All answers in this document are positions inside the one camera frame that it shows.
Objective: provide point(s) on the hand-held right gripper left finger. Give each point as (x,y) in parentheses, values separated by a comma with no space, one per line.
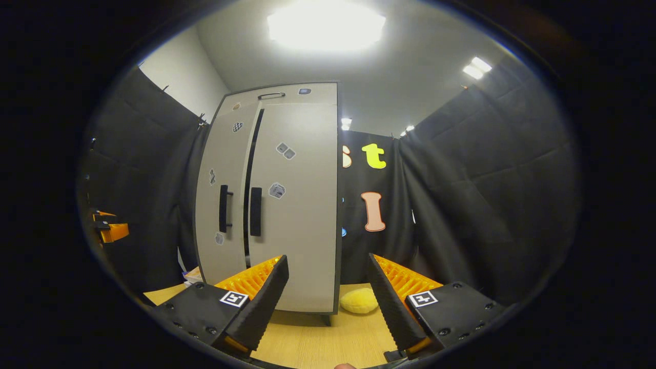
(264,302)

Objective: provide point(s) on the large ceiling light panel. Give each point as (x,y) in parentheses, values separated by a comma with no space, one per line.
(325,25)

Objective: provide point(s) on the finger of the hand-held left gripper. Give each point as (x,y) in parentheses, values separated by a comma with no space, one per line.
(105,213)
(115,233)

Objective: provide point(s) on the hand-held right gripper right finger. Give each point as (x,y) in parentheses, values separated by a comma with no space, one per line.
(389,307)

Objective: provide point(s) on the black backdrop cloth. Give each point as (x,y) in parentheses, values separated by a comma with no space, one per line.
(487,179)

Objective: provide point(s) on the yellow plush toy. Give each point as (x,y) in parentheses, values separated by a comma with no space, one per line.
(359,301)

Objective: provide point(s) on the grey shoe cabinet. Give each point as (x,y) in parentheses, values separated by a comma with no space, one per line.
(318,95)

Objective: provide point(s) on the narrow ceiling light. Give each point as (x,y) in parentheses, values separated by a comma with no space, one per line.
(476,67)

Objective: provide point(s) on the stack of books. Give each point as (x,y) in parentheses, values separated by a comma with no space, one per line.
(192,277)

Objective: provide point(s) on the grey cabinet door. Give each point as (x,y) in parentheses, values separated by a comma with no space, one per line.
(230,154)
(302,230)

